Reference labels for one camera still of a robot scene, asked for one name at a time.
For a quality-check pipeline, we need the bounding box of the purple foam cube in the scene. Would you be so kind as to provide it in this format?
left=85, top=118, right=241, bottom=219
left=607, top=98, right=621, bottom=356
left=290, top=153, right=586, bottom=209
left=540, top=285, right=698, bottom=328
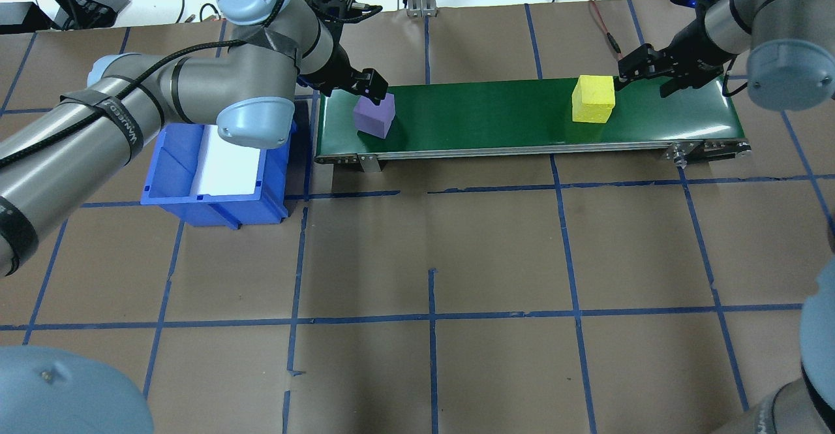
left=353, top=92, right=397, bottom=140

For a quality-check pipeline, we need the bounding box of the white foam pad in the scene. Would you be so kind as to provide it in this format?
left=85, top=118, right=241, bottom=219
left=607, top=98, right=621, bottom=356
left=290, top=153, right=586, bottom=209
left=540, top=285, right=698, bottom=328
left=194, top=124, right=262, bottom=197

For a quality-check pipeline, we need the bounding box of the green conveyor belt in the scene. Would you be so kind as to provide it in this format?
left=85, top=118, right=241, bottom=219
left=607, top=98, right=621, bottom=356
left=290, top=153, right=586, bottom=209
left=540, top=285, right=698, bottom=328
left=314, top=75, right=753, bottom=174

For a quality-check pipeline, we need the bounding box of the black electronics box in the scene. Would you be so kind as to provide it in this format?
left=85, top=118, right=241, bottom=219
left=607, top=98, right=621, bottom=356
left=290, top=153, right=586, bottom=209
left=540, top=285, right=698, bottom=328
left=65, top=0, right=132, bottom=27

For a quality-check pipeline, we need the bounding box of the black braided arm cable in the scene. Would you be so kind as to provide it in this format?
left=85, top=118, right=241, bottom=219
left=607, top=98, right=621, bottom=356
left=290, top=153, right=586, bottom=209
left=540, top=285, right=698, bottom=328
left=0, top=37, right=252, bottom=168

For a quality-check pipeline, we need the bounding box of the black velcro strap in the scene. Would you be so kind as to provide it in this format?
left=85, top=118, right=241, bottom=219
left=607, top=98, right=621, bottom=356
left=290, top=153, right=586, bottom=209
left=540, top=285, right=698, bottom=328
left=60, top=91, right=145, bottom=164

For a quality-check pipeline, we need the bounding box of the thin red wire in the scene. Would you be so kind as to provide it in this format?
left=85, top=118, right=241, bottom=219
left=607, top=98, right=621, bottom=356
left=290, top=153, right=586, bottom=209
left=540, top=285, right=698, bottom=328
left=588, top=0, right=622, bottom=57

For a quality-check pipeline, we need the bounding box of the blue plastic storage bin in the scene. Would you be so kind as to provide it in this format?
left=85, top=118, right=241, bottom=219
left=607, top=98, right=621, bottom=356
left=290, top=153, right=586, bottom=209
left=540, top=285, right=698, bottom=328
left=140, top=98, right=296, bottom=230

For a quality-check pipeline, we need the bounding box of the yellow foam block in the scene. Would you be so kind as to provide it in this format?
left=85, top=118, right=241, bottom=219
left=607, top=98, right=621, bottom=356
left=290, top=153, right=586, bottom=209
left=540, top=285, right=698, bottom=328
left=571, top=75, right=616, bottom=125

